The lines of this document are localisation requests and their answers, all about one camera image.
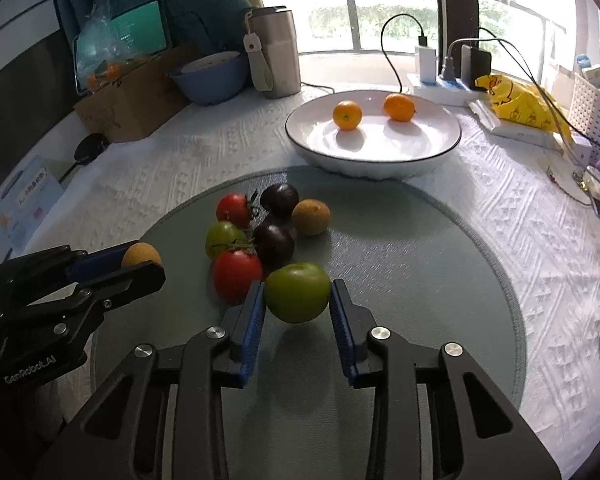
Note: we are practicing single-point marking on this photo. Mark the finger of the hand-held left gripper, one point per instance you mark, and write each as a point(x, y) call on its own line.
point(100, 260)
point(135, 280)

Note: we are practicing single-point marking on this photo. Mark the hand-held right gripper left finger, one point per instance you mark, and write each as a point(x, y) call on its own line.
point(252, 330)

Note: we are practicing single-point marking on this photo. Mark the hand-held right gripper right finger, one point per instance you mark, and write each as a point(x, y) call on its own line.
point(341, 330)

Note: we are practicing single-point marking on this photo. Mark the small tan round fruit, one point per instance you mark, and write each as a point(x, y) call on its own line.
point(141, 255)

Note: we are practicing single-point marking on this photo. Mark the large green tomato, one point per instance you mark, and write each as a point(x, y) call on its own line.
point(297, 292)

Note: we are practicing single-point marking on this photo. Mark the large red tomato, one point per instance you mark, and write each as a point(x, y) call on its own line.
point(236, 275)

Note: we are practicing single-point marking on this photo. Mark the dark purple tomato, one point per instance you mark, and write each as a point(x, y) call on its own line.
point(280, 200)
point(275, 245)

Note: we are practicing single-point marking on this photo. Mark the small green tomato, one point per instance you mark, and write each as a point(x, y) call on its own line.
point(221, 239)

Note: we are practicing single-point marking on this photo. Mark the brown kiwi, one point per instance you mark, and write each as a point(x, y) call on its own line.
point(310, 216)

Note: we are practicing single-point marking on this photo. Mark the small red tomato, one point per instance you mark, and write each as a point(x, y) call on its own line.
point(233, 209)

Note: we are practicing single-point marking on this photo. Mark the white plate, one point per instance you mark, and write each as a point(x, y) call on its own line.
point(380, 142)

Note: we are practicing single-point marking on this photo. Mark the light blue paper box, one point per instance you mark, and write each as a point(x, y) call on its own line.
point(27, 200)

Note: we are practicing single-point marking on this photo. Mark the grey round mat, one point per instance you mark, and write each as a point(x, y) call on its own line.
point(405, 260)

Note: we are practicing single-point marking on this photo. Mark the black round object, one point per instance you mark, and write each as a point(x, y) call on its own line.
point(87, 147)

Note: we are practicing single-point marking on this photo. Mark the cardboard box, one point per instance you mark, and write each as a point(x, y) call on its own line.
point(140, 100)

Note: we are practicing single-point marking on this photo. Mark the clear plastic bag with oranges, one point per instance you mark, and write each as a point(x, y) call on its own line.
point(97, 55)

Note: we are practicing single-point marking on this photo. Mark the blue bowl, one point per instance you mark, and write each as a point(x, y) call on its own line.
point(215, 85)

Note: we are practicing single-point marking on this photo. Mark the orange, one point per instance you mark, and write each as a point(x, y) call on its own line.
point(399, 106)
point(347, 114)

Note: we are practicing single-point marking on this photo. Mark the tablet with green screen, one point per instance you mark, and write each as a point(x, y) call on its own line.
point(140, 25)

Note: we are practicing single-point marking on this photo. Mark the white power strip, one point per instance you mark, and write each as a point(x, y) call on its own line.
point(440, 92)

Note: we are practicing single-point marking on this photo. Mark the steel tumbler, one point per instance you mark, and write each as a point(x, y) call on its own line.
point(280, 50)

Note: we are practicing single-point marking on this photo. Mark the teal curtain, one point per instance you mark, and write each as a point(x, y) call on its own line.
point(200, 0)

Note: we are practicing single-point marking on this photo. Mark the white charger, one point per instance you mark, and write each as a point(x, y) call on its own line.
point(426, 62)

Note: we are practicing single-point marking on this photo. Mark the yellow plastic bag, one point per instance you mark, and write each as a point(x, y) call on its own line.
point(520, 105)

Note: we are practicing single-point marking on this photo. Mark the black power adapter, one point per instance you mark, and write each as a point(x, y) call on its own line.
point(475, 65)

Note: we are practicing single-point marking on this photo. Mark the balcony railing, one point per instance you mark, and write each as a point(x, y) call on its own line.
point(352, 15)

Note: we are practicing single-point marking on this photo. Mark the white plastic basket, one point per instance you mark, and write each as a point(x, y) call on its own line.
point(592, 105)

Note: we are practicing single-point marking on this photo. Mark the bottle in basket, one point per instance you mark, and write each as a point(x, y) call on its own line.
point(587, 67)

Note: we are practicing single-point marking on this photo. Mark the dark window frame post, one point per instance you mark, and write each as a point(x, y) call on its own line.
point(455, 0)

